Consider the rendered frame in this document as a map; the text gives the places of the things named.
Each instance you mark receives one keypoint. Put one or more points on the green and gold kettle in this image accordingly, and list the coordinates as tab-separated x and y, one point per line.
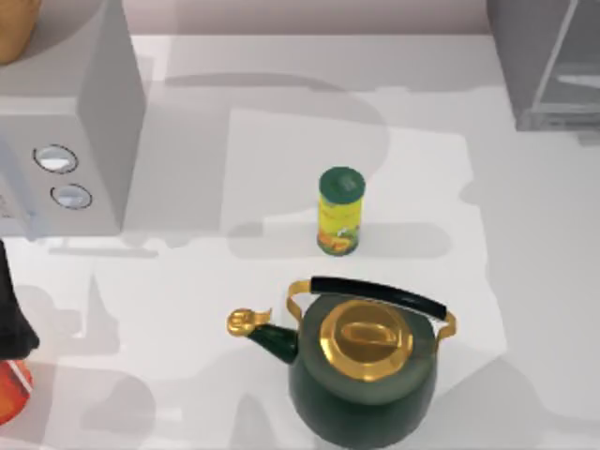
370	375

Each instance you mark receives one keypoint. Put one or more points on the small microwave knob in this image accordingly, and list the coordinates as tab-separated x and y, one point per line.
71	195

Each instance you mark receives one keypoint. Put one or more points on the pale microwave oven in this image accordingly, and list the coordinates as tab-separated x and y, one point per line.
100	117

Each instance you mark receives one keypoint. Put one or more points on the grey cabinet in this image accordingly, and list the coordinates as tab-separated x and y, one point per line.
548	61

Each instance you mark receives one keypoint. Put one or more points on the large microwave knob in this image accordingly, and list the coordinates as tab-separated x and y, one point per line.
55	158

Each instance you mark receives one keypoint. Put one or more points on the orange rounded object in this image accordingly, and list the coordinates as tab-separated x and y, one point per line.
14	25

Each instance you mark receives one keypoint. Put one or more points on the orange and red container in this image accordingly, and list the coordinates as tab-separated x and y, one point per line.
11	389

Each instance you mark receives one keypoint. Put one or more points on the yellow can with green lid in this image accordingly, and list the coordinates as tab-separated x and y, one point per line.
339	215

